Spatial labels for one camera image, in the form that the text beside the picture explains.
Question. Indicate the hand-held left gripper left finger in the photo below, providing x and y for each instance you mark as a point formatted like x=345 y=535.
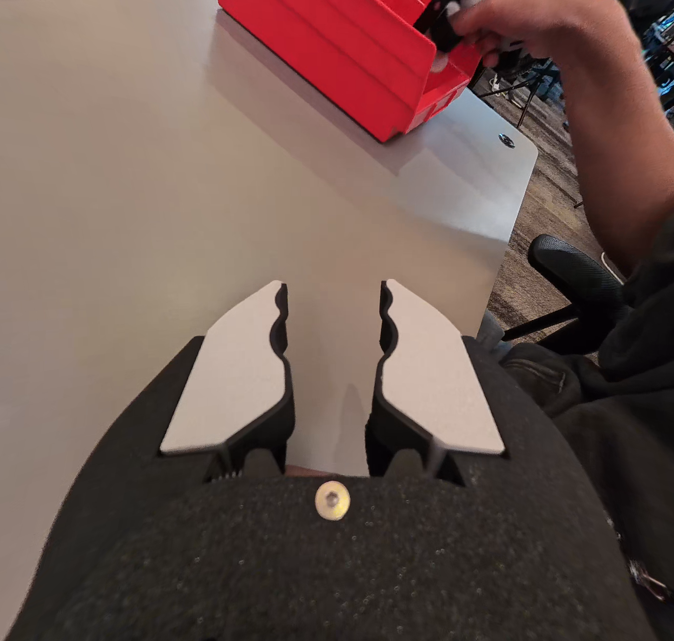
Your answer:
x=226 y=380

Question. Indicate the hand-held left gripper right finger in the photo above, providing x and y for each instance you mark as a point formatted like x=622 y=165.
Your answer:
x=442 y=384

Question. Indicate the red plastic bin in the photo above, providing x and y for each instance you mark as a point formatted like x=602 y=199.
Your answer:
x=337 y=41

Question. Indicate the person's right forearm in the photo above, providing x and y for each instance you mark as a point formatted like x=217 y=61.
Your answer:
x=621 y=146

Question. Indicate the person's right hand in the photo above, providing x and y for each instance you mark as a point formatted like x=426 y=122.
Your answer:
x=537 y=14

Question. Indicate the person's black chair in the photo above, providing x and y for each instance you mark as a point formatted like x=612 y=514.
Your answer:
x=574 y=293

